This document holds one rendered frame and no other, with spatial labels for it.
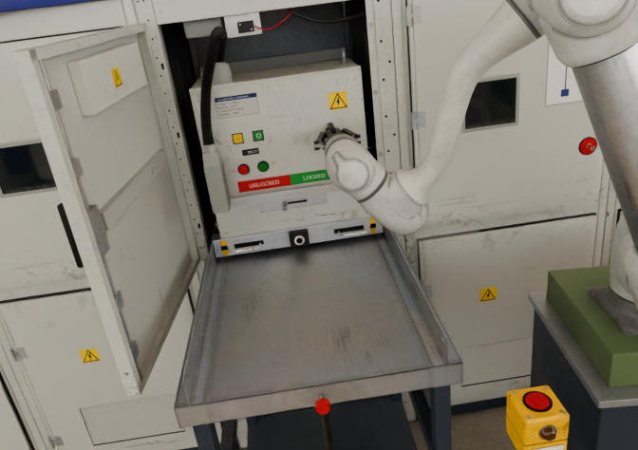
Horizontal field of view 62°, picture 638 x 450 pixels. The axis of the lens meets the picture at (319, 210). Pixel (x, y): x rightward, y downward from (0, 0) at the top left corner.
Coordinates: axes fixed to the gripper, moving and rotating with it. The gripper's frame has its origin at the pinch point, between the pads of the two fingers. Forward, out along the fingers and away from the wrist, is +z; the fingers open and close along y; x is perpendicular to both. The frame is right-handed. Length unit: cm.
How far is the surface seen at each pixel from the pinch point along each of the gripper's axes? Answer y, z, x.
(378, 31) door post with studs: 17.1, 7.1, 24.7
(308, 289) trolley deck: -13.6, -21.7, -38.2
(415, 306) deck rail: 13, -38, -38
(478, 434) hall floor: 42, -5, -123
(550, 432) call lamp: 24, -85, -35
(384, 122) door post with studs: 16.8, 7.1, -1.9
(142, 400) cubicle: -79, 6, -91
